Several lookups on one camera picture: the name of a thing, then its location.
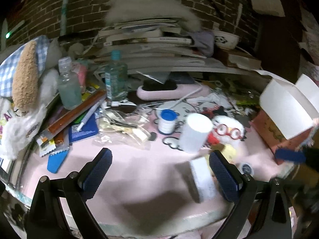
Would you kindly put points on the blue white contact lens case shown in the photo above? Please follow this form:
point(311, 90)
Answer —
point(245, 168)

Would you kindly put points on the purple grey cloth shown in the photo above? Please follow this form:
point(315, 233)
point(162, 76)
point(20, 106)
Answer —
point(204, 41)

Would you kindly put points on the yellow pompompurin plush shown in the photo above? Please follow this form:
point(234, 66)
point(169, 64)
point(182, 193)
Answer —
point(230, 153)

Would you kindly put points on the stack of books and papers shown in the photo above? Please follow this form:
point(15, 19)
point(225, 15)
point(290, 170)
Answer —
point(163, 42)

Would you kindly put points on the orange brown long packet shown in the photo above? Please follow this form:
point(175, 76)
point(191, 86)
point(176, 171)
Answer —
point(68, 117)

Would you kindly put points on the clear bottle white cap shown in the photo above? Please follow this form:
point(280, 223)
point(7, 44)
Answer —
point(68, 85)

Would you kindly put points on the white plush red glasses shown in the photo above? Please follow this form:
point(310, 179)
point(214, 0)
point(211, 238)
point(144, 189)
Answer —
point(226, 131)

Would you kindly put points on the blue flat sachet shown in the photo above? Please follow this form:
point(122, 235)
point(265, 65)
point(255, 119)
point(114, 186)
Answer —
point(55, 161)

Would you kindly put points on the white fluffy fur item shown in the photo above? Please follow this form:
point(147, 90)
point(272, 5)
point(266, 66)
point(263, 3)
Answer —
point(129, 10)

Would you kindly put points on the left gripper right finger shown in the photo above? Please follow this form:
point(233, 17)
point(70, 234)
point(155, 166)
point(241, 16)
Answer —
point(272, 219)

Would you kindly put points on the white cylinder cup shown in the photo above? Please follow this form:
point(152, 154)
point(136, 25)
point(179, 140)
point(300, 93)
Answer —
point(195, 132)

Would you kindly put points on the pink hairbrush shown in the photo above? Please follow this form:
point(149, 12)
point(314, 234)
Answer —
point(182, 91)

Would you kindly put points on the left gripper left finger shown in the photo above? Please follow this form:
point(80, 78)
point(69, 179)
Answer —
point(46, 218)

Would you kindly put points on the green pipe on wall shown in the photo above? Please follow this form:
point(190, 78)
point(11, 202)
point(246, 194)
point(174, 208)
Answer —
point(63, 20)

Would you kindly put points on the blue notebook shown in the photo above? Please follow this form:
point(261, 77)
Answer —
point(89, 130)

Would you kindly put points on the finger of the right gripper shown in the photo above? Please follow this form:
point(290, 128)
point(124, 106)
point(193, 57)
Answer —
point(290, 155)

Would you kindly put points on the large dog plush blue gingham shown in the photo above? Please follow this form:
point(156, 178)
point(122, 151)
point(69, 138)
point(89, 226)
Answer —
point(28, 85)

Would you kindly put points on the pink cartoon box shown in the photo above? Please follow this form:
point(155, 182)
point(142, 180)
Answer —
point(271, 135)

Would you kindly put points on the blue capped white jar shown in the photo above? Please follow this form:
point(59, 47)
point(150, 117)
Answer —
point(167, 121)

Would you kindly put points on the white printed receipt slip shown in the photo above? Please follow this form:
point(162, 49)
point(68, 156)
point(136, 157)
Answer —
point(203, 179)

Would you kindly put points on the panda print ceramic bowl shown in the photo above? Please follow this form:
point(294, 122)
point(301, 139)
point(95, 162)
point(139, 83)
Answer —
point(225, 40)

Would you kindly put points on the clear bottle teal cap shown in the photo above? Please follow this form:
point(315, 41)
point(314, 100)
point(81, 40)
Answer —
point(116, 77)

